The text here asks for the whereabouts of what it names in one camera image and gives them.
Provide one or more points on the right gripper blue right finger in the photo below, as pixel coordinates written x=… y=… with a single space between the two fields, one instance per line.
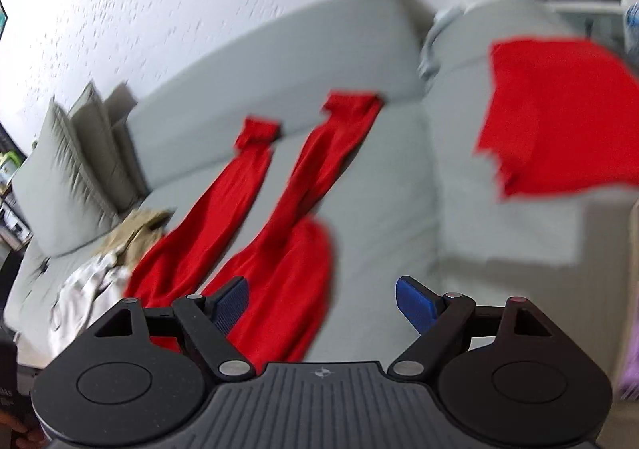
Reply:
x=417 y=303

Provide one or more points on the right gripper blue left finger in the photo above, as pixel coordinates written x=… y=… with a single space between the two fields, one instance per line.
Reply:
x=228 y=304

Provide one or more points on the red long-sleeve garment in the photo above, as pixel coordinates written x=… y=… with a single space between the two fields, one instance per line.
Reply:
x=289 y=264

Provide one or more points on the khaki trousers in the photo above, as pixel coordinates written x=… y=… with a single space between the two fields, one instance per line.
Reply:
x=139 y=231

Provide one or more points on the grey sofa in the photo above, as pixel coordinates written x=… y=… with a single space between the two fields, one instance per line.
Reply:
x=416 y=201

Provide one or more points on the white sweatshirt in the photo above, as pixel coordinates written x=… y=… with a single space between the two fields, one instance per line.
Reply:
x=86 y=295

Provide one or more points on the grey throw pillow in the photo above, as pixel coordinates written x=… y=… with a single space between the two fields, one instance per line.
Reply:
x=64 y=205

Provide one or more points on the folded red garment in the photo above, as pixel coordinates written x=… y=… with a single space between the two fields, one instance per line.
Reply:
x=563 y=118

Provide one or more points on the grey sofa back cushion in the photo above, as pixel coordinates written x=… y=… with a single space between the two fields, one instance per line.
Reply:
x=282 y=71

